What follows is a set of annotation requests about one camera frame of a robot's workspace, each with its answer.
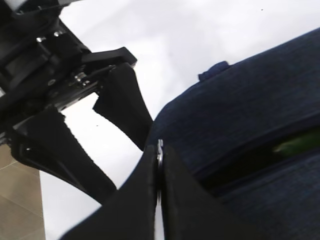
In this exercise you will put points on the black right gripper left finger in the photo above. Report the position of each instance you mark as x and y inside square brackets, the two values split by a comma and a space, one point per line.
[129, 214]

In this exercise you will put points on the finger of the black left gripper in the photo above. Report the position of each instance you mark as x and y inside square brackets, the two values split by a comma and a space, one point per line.
[44, 142]
[120, 101]

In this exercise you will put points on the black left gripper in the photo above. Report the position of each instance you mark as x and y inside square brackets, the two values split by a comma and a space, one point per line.
[43, 64]

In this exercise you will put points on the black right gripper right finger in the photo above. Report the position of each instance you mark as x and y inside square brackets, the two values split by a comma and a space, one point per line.
[189, 212]

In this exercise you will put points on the dark blue lunch bag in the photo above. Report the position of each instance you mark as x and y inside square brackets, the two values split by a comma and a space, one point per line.
[225, 127]

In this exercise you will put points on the green cucumber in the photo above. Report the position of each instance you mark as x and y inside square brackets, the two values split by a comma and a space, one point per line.
[298, 145]

